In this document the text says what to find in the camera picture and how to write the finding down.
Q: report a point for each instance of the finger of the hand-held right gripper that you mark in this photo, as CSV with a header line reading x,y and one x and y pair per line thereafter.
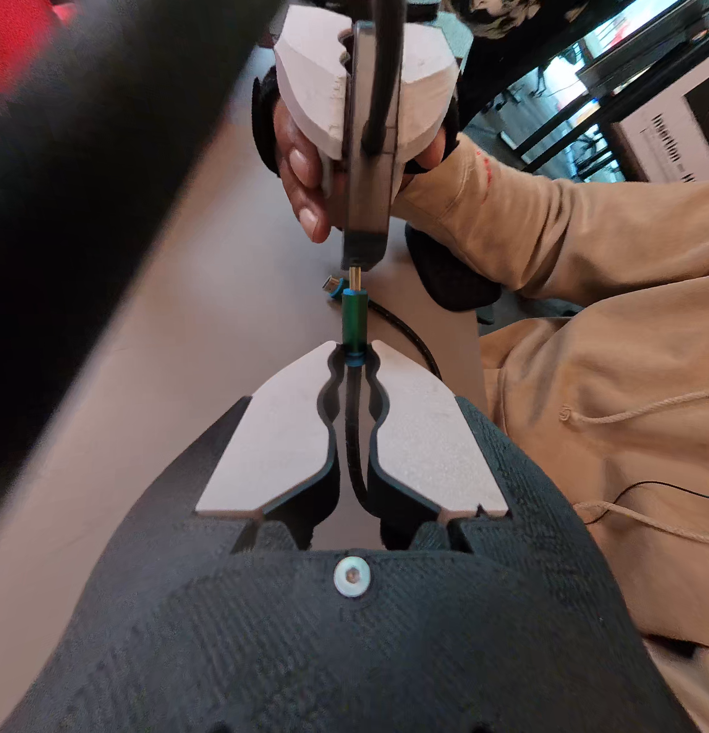
x,y
308,68
429,80

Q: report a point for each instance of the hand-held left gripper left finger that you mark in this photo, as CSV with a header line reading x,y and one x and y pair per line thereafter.
x,y
268,452

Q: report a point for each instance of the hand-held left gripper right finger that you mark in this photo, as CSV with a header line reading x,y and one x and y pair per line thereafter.
x,y
434,452

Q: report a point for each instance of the dark grey usb hub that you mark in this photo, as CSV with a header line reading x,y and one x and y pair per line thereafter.
x,y
369,194

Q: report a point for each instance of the red plastic divider bin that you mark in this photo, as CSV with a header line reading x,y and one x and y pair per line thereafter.
x,y
16,46

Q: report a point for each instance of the person's right forearm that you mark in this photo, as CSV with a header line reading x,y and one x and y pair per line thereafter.
x,y
561,229

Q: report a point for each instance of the person's right hand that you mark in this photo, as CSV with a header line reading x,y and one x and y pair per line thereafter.
x,y
308,183

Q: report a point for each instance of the person's beige hoodie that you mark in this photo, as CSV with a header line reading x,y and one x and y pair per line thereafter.
x,y
618,401

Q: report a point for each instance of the white printed tag sign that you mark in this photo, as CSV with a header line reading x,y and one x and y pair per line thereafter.
x,y
664,137

